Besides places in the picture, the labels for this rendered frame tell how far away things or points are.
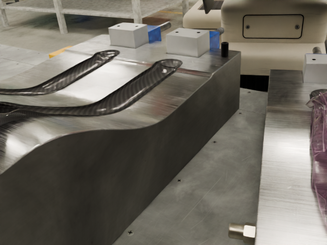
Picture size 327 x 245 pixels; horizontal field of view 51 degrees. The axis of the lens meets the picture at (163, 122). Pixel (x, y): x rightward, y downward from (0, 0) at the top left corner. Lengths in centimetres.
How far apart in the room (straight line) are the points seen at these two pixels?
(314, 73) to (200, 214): 24
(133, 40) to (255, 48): 33
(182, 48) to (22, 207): 32
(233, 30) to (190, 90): 42
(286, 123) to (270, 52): 47
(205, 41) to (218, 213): 24
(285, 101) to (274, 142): 15
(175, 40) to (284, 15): 35
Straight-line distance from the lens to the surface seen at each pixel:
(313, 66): 48
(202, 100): 41
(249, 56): 77
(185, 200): 37
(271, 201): 26
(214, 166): 41
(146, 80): 44
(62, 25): 433
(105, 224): 32
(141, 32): 55
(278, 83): 48
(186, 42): 48
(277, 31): 79
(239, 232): 28
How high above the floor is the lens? 105
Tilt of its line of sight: 30 degrees down
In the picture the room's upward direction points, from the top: 5 degrees counter-clockwise
